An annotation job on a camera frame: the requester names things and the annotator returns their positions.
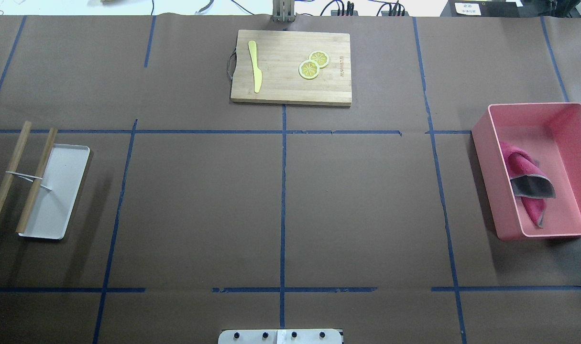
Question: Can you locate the pink cleaning cloth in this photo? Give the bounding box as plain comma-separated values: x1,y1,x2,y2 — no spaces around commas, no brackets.
499,141,557,228

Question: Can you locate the lemon slice near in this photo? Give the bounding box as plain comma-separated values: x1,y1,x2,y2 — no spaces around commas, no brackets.
297,59,320,80

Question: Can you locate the wooden rack rod back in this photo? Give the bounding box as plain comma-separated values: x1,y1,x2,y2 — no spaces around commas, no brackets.
0,120,33,215

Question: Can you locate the aluminium frame post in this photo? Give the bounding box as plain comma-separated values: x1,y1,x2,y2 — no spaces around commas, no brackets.
271,0,296,22

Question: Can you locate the wooden rack rod front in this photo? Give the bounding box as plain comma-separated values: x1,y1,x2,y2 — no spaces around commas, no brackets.
16,127,58,234

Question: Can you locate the lemon slice far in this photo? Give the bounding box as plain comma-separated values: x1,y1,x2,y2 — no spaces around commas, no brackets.
308,50,330,68

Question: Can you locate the white rack tray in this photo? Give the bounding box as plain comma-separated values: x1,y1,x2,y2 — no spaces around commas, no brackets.
19,143,90,240

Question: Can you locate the yellow plastic knife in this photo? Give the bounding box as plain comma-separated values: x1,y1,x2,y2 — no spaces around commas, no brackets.
247,41,263,94

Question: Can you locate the pink plastic bin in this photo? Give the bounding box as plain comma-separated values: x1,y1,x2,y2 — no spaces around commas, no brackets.
471,103,581,240

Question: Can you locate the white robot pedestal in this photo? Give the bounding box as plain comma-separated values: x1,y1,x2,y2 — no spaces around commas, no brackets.
218,328,344,344

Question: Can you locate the black power box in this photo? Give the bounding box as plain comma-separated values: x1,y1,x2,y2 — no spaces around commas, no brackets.
439,0,520,18

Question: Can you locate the lemon slice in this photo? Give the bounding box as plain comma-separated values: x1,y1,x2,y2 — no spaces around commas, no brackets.
297,59,320,80
308,50,330,68

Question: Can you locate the wooden rack rod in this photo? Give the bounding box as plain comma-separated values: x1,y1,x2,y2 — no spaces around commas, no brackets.
16,127,58,234
0,120,33,215

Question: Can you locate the wooden cutting board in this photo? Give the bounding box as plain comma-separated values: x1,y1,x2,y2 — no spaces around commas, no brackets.
230,29,353,107

